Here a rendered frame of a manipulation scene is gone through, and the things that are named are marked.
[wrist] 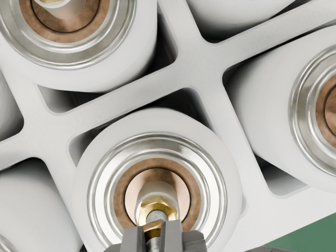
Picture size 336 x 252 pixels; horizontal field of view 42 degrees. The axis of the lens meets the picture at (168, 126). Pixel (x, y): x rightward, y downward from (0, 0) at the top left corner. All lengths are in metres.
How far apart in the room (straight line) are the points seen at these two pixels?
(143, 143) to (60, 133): 0.09
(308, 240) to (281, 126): 0.31
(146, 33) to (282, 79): 0.08
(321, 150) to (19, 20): 0.17
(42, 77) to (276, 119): 0.13
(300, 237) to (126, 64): 0.35
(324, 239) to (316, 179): 0.29
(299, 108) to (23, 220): 0.16
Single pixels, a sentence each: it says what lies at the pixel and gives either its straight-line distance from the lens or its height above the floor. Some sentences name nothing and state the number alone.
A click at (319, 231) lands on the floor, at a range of 0.54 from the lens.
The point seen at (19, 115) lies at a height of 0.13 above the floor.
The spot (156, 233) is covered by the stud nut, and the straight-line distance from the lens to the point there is 0.17.
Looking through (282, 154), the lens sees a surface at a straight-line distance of 0.25.
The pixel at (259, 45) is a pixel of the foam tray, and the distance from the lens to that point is 0.32.
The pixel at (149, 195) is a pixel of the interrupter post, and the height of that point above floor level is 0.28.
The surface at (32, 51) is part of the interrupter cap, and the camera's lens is 0.24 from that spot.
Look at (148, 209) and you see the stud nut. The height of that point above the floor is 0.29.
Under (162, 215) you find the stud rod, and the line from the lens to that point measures 0.20.
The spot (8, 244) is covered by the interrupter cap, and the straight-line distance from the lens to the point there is 0.26.
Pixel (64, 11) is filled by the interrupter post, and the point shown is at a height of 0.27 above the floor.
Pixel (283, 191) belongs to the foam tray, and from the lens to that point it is 0.34.
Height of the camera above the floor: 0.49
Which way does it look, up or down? 86 degrees down
